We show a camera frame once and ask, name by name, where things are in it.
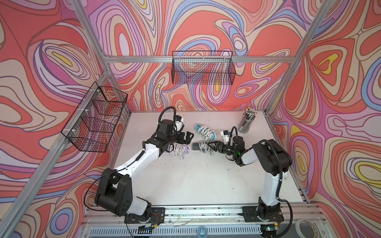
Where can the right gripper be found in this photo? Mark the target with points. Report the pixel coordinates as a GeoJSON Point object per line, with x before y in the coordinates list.
{"type": "Point", "coordinates": [217, 144]}

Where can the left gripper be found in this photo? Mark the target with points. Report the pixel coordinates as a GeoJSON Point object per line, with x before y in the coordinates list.
{"type": "Point", "coordinates": [187, 140]}

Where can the black power strip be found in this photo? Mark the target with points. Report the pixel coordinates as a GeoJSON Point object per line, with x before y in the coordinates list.
{"type": "Point", "coordinates": [200, 146]}

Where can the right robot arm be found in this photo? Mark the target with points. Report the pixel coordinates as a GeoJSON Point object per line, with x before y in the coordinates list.
{"type": "Point", "coordinates": [275, 161]}

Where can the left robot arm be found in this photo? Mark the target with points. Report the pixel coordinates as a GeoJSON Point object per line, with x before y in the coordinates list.
{"type": "Point", "coordinates": [115, 188]}

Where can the metal cup of pens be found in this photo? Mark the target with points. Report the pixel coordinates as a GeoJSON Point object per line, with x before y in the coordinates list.
{"type": "Point", "coordinates": [248, 117]}

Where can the blue power strip with cord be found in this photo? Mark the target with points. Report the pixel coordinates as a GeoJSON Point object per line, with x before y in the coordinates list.
{"type": "Point", "coordinates": [205, 132]}

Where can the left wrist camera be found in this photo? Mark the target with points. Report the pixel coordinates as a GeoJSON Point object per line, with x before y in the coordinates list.
{"type": "Point", "coordinates": [179, 123]}

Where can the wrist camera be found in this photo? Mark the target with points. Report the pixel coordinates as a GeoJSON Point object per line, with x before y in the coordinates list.
{"type": "Point", "coordinates": [226, 136]}
{"type": "Point", "coordinates": [179, 123]}

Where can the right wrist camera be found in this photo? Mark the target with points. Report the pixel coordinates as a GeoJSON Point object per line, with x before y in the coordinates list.
{"type": "Point", "coordinates": [226, 136]}

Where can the purple power strip with cord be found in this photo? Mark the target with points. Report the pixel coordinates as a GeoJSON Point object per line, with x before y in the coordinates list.
{"type": "Point", "coordinates": [179, 150]}

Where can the black wire basket back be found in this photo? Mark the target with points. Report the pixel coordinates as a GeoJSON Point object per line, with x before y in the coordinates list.
{"type": "Point", "coordinates": [203, 67]}

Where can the black wire basket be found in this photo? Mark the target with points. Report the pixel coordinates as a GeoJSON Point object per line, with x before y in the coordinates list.
{"type": "Point", "coordinates": [98, 115]}
{"type": "Point", "coordinates": [203, 67]}

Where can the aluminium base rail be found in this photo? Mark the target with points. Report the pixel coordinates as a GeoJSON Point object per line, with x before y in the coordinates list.
{"type": "Point", "coordinates": [303, 220]}

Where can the black wire basket left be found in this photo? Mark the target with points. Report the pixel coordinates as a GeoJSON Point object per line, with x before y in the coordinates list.
{"type": "Point", "coordinates": [98, 115]}

